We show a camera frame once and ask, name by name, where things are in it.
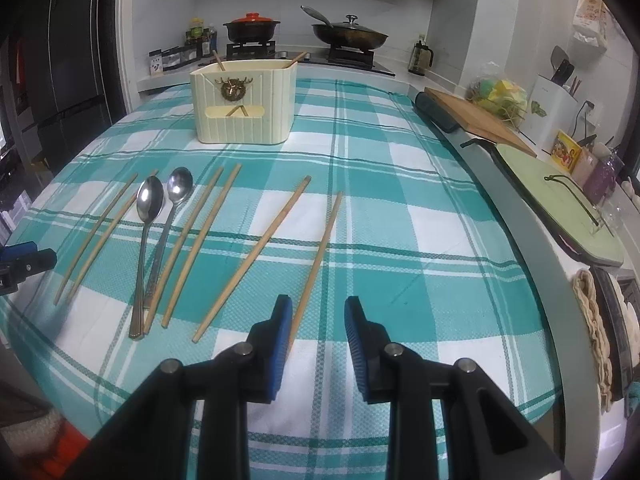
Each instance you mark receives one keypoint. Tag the dark glass carafe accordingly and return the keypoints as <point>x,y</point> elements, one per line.
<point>419,55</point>

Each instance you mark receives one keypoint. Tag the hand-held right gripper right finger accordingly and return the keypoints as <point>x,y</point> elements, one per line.
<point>356,347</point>

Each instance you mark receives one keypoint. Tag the black padded roll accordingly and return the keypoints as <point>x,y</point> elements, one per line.
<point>440,112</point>

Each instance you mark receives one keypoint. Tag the yellow printed box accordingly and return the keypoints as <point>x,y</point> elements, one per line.
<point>567,152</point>

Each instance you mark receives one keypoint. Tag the dark refrigerator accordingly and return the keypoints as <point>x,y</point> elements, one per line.
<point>65,60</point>

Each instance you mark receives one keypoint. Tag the wooden cutting board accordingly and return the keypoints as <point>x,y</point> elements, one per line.
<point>477,122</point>

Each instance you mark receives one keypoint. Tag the beige towel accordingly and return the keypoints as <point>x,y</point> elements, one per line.
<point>592,320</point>

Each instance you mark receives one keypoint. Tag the small steel spoon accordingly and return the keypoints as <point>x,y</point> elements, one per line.
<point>180,185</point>

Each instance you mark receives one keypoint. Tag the purple filled jar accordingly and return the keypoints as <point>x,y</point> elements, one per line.
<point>606,180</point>

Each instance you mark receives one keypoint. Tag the dark seasoning bottle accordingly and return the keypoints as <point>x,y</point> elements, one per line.
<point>210,40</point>

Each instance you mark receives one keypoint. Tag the small white jar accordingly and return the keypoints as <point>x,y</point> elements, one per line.
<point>156,64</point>

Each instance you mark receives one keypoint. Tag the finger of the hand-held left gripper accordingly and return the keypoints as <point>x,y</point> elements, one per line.
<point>27,260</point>

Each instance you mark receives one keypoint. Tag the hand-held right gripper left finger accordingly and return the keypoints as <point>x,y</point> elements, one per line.
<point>281,345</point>

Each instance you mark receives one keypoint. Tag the hanging printed bag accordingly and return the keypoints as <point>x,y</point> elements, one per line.
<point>592,20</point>

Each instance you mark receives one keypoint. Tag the teal checked tablecloth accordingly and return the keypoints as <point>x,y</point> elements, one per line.
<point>400,210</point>

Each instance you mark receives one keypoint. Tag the white utensil appliance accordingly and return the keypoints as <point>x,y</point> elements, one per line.
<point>550,110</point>

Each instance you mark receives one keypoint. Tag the black clay pot red lid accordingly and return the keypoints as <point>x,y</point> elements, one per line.
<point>250,30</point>

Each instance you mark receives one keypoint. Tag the green cutting board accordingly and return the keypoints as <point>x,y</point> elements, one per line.
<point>550,195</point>

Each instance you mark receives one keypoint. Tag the black gas stove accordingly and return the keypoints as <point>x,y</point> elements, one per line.
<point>345,57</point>

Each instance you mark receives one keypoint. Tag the mesh bag of sponges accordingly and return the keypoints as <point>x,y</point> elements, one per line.
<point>500,95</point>

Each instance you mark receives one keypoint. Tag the cream ribbed utensil holder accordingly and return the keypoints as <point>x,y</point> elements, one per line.
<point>250,110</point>

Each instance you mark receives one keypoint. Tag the yellow-capped seasoning bottle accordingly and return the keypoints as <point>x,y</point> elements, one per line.
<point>196,30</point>

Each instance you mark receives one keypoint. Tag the black frying pan glass lid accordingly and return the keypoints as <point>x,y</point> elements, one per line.
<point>350,35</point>

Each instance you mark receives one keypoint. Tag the wooden chopstick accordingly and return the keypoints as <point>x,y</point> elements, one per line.
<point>205,240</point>
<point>295,58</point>
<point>192,232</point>
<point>255,255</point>
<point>95,240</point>
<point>102,246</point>
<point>322,247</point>
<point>218,61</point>

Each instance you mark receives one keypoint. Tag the large steel spoon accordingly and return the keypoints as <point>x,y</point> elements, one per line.
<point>150,200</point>

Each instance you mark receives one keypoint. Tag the grey kitchen spatula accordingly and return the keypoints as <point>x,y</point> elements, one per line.
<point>558,57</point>

